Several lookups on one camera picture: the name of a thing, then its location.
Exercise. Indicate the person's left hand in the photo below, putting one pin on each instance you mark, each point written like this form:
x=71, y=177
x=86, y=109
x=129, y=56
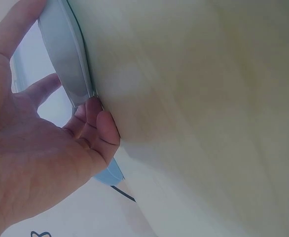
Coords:
x=23, y=153

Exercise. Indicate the light grey plastic tray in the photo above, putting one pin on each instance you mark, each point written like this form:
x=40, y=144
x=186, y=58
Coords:
x=63, y=49

